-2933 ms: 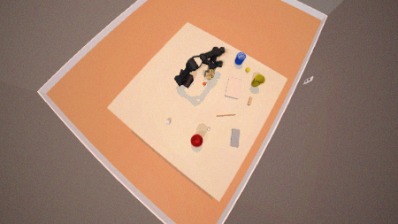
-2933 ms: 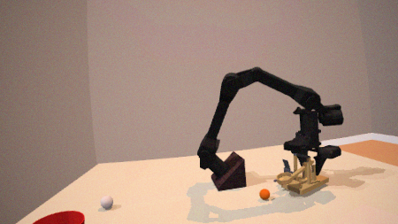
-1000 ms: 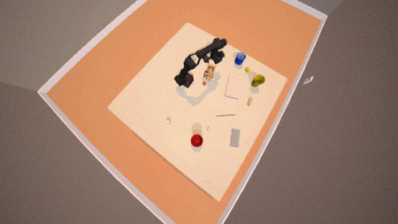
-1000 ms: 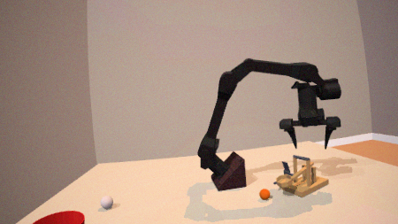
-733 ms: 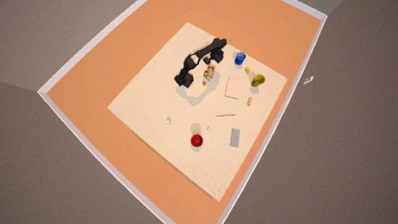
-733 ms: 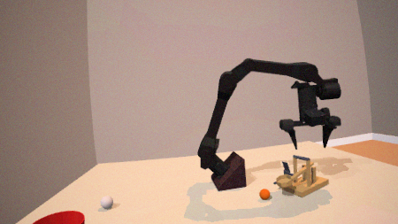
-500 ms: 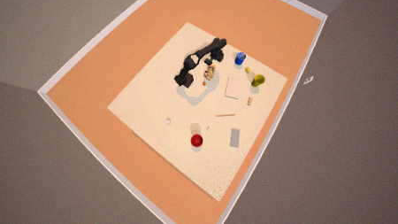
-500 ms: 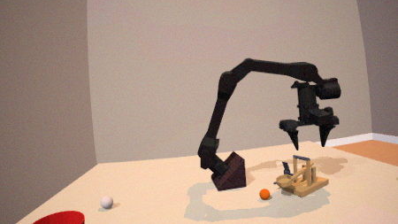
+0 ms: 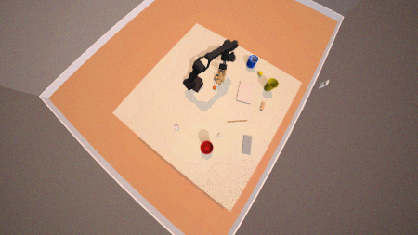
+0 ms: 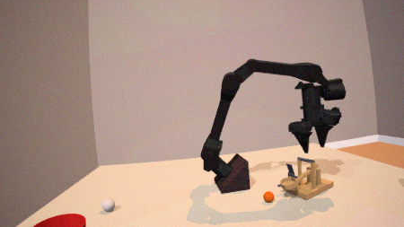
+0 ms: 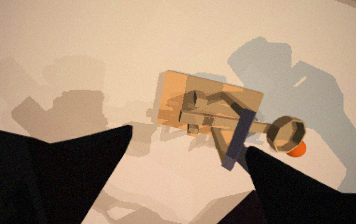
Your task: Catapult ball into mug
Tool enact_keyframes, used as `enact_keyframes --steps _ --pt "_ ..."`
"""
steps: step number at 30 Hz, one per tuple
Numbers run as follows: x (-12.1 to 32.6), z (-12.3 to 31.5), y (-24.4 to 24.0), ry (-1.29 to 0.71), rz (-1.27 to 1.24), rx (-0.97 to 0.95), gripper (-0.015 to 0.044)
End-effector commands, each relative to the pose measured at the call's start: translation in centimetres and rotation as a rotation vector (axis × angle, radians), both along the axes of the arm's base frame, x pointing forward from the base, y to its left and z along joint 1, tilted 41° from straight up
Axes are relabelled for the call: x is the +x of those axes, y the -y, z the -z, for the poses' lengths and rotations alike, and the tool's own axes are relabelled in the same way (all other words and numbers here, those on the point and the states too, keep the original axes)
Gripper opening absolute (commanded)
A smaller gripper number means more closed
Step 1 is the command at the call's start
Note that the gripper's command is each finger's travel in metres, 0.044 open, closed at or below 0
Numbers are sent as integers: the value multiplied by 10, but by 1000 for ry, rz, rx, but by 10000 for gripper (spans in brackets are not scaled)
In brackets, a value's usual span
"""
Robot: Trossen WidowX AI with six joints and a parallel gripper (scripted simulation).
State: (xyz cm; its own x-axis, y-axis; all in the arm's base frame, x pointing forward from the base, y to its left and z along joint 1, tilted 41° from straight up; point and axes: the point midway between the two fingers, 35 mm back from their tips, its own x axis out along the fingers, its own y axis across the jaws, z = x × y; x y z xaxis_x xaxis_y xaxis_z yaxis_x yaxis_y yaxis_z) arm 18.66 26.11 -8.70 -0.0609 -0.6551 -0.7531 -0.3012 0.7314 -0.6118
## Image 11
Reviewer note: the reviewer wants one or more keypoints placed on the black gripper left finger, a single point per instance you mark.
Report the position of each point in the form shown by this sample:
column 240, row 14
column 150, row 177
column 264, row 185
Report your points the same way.
column 64, row 178

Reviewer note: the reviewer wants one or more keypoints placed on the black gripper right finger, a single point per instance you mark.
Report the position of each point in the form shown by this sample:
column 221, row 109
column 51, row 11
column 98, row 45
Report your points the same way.
column 288, row 196

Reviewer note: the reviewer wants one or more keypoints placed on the orange ball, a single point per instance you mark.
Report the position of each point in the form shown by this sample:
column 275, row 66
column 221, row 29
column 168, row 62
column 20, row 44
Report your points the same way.
column 298, row 151

